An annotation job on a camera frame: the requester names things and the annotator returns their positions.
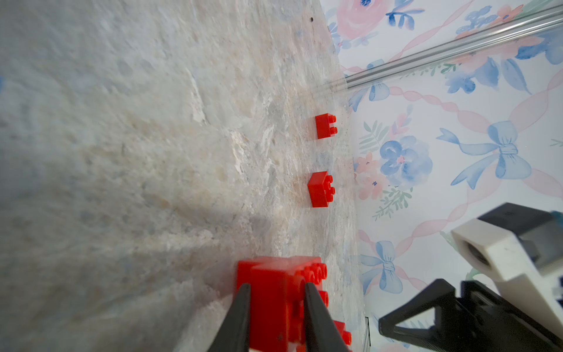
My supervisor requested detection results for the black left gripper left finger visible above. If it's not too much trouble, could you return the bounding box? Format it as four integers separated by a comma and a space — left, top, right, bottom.
208, 283, 252, 352

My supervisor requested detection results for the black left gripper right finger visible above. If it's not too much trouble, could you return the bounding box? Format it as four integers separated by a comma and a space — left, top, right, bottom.
304, 283, 349, 352

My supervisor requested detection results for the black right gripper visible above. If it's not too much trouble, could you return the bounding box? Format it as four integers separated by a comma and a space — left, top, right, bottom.
378, 279, 562, 351

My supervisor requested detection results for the red square lego brick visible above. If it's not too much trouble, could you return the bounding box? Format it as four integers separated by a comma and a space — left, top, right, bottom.
334, 321, 352, 346
307, 172, 335, 208
315, 113, 338, 139

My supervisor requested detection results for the red long lego brick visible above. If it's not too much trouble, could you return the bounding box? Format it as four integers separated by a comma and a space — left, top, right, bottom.
236, 256, 328, 351

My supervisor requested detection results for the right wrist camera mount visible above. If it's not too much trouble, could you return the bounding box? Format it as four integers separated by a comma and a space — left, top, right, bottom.
452, 203, 562, 336

